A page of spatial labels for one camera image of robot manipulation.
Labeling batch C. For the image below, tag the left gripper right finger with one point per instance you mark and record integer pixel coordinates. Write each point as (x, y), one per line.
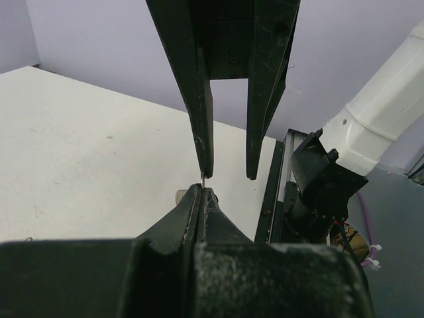
(212, 226)

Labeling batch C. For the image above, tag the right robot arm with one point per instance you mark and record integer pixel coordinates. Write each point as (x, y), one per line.
(332, 163)

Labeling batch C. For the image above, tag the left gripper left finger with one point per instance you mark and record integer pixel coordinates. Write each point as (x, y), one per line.
(175, 232)

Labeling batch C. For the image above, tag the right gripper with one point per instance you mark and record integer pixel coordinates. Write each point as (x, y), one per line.
(217, 40)

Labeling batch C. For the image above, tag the aluminium front rail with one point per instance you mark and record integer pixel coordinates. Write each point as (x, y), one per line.
(280, 190)

